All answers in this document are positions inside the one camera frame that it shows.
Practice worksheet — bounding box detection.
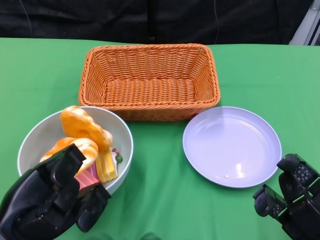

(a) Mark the aluminium frame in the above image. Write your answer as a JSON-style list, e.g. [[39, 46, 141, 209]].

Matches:
[[289, 0, 320, 47]]

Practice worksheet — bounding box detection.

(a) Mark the orange wicker basket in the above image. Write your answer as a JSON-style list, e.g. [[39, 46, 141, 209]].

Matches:
[[78, 43, 221, 122]]

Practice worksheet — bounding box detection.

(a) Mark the green tablecloth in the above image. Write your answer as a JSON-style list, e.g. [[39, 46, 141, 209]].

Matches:
[[0, 37, 320, 240]]

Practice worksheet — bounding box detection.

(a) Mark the magenta striped cake slice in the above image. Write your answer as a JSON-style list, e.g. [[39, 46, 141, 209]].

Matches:
[[90, 161, 101, 180]]

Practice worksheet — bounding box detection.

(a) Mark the pink layered cake slice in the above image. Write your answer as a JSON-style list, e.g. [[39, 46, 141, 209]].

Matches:
[[74, 166, 100, 187]]

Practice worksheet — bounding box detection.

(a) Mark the orange glazed donut bread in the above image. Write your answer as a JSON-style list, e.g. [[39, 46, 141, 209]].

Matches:
[[39, 137, 99, 177], [60, 105, 114, 153]]

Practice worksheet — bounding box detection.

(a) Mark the yellow layered cake slice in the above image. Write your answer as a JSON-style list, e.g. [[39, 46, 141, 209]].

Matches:
[[96, 146, 124, 183]]

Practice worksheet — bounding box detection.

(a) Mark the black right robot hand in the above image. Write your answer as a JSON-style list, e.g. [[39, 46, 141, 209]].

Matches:
[[252, 153, 320, 240]]

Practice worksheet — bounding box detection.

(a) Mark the lavender plate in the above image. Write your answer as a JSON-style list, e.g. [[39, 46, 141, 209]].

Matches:
[[182, 106, 283, 189]]

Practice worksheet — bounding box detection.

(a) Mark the black curtain backdrop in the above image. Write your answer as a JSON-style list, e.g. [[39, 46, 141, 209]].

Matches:
[[0, 0, 315, 46]]

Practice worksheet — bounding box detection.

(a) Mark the grey-green bowl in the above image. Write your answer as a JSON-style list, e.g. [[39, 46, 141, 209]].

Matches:
[[16, 106, 134, 198]]

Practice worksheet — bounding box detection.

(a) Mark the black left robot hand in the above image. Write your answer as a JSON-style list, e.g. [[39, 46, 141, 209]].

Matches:
[[0, 143, 112, 240]]

